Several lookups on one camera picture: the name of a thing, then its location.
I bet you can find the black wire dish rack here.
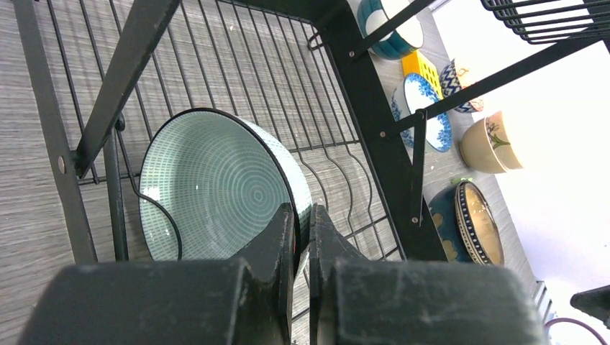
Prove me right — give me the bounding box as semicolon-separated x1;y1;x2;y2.
12;0;610;325

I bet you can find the beige bowl with flower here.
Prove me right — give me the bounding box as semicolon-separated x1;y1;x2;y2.
459;111;524;174

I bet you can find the blue white zigzag bowl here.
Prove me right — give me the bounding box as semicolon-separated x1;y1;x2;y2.
439;59;484;114

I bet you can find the dark blue glazed bowl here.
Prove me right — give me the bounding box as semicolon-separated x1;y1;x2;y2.
428;185;473;263

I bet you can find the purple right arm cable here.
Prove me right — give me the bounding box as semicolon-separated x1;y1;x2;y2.
544;317;609;345

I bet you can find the brown patterned band bowl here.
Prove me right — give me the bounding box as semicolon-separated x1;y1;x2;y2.
455;180;505;266

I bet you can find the white blue floral bowl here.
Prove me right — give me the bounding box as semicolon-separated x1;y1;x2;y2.
391;72;454;155

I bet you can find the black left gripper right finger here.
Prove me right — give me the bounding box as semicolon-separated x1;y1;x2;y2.
309;204;365;344

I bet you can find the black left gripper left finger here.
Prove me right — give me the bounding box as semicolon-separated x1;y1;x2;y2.
232;203;295;344

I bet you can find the yellow window toy block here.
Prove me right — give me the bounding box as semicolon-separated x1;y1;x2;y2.
401;50;443;99

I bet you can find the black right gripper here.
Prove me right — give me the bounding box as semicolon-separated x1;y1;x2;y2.
570;285;609;328

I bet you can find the small green toy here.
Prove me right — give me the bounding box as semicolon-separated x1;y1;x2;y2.
450;178;473;185

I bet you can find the teal bowl white inside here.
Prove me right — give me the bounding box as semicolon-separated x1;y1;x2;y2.
356;0;424;60

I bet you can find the light blue dotted bowl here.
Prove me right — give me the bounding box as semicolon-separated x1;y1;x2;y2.
139;108;313;261

